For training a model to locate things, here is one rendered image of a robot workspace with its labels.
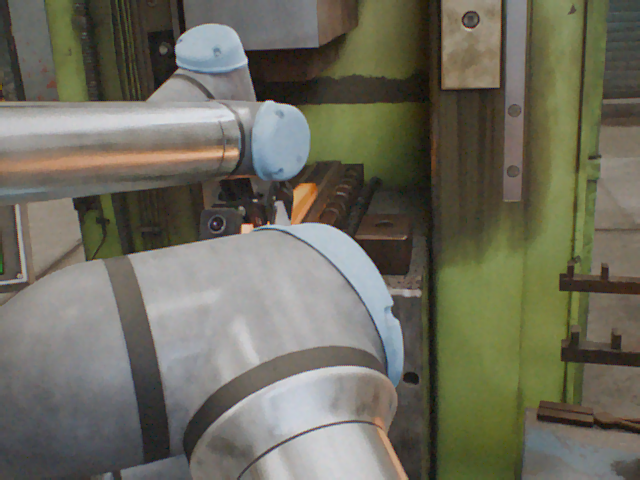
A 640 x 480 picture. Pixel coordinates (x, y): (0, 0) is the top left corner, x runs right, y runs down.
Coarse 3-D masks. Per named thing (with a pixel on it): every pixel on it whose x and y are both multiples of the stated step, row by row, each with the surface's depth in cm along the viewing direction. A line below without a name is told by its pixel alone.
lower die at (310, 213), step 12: (312, 168) 151; (336, 168) 152; (288, 180) 147; (300, 180) 143; (324, 180) 142; (336, 180) 145; (324, 192) 137; (348, 192) 136; (312, 204) 128; (324, 204) 130; (336, 204) 130; (300, 216) 122; (312, 216) 124; (324, 216) 124; (336, 216) 123; (336, 228) 123
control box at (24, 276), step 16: (0, 208) 114; (16, 208) 115; (0, 224) 114; (16, 224) 114; (16, 240) 114; (16, 256) 113; (16, 272) 113; (32, 272) 119; (0, 288) 114; (16, 288) 117
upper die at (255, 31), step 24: (192, 0) 109; (216, 0) 108; (240, 0) 108; (264, 0) 107; (288, 0) 106; (312, 0) 106; (336, 0) 122; (192, 24) 110; (240, 24) 109; (264, 24) 108; (288, 24) 108; (312, 24) 107; (336, 24) 122; (264, 48) 109; (288, 48) 109
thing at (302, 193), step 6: (300, 186) 135; (306, 186) 135; (312, 186) 135; (294, 192) 131; (300, 192) 131; (306, 192) 131; (312, 192) 135; (294, 198) 127; (300, 198) 127; (306, 198) 130; (294, 204) 123; (300, 204) 125; (294, 210) 121; (300, 210) 125; (294, 216) 121
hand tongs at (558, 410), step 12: (540, 408) 118; (552, 408) 118; (564, 408) 118; (576, 408) 117; (588, 408) 117; (552, 420) 116; (564, 420) 115; (576, 420) 115; (588, 420) 114; (600, 420) 114; (612, 420) 114; (624, 420) 114; (636, 420) 114
